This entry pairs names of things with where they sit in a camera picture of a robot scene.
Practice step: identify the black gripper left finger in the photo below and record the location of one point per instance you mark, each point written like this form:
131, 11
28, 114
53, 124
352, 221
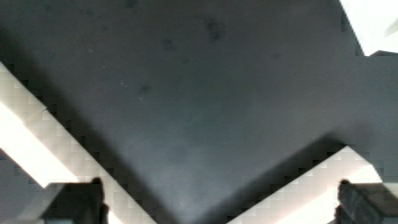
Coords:
76, 206

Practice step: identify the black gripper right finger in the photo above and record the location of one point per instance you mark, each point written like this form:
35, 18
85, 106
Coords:
367, 203

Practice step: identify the white U-shaped boundary frame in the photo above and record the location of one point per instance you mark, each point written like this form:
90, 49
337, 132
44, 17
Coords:
53, 159

